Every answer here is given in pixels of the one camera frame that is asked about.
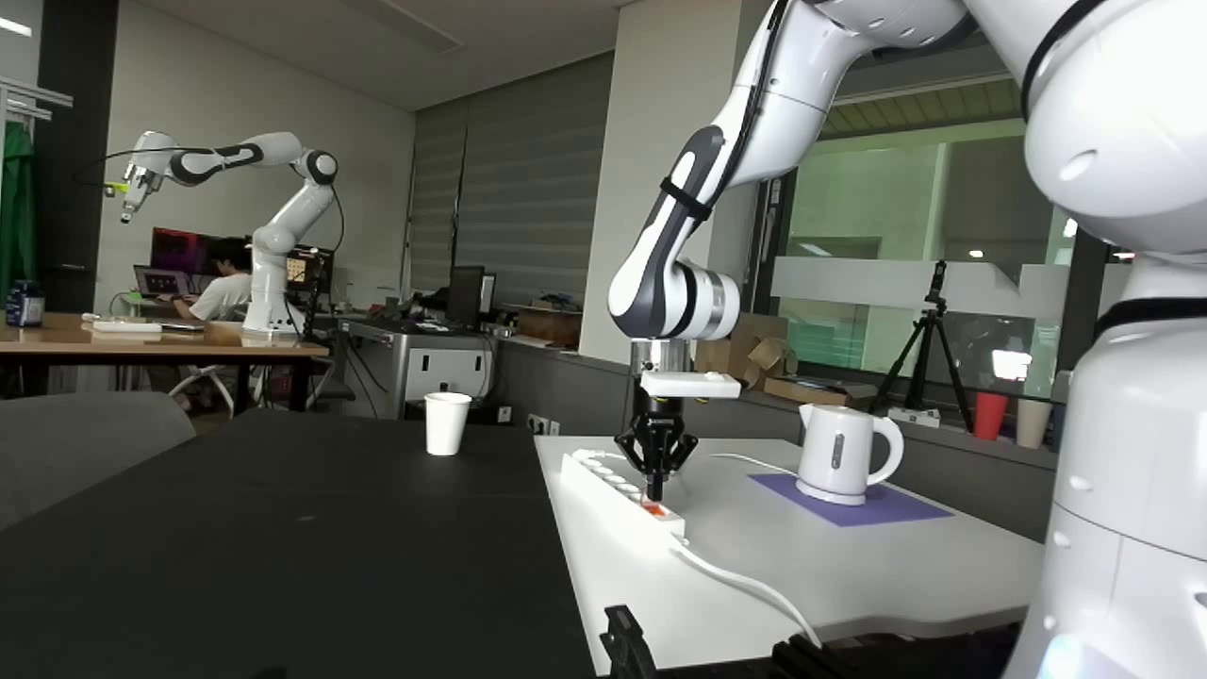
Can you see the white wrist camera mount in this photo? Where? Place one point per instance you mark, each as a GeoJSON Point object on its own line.
{"type": "Point", "coordinates": [688, 386]}

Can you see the white power strip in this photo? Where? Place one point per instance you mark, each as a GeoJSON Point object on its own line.
{"type": "Point", "coordinates": [622, 500]}

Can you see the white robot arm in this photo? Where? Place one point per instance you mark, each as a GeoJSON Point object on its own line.
{"type": "Point", "coordinates": [1116, 129]}

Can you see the green cloth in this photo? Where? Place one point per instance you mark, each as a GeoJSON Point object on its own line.
{"type": "Point", "coordinates": [18, 205]}

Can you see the red cup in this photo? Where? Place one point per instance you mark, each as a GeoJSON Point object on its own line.
{"type": "Point", "coordinates": [990, 408]}

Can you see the purple mat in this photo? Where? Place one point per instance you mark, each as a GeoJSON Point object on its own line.
{"type": "Point", "coordinates": [882, 504]}

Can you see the cardboard box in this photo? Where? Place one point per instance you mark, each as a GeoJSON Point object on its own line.
{"type": "Point", "coordinates": [765, 360]}

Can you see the grey cabinet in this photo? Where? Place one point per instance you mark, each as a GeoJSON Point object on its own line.
{"type": "Point", "coordinates": [393, 372]}

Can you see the black camera tripod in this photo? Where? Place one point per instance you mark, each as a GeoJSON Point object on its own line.
{"type": "Point", "coordinates": [906, 377]}

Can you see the white electric kettle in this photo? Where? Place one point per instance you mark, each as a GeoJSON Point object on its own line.
{"type": "Point", "coordinates": [848, 455]}

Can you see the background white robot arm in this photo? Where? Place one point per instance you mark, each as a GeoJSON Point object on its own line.
{"type": "Point", "coordinates": [273, 183]}

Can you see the seated person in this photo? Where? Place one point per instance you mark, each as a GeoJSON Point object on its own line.
{"type": "Point", "coordinates": [232, 284]}

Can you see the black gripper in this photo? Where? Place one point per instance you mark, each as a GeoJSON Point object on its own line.
{"type": "Point", "coordinates": [659, 438]}

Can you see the wooden desk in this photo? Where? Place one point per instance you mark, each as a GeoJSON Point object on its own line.
{"type": "Point", "coordinates": [95, 342]}

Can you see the white paper cup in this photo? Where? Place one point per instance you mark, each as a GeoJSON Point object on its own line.
{"type": "Point", "coordinates": [446, 416]}

